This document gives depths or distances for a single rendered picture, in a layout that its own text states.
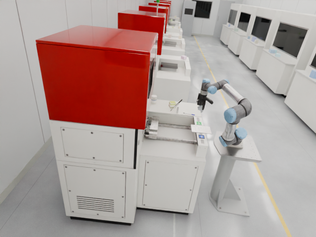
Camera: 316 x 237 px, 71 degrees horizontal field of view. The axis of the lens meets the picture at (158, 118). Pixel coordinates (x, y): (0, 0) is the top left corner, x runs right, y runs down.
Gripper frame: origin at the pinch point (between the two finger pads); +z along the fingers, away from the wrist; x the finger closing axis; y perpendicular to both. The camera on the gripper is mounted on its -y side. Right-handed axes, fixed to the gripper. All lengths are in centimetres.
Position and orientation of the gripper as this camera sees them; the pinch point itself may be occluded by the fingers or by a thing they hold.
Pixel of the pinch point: (201, 111)
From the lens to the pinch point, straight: 236.8
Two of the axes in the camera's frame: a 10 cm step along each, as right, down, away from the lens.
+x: -0.6, 4.9, -8.7
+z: -0.9, 8.6, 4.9
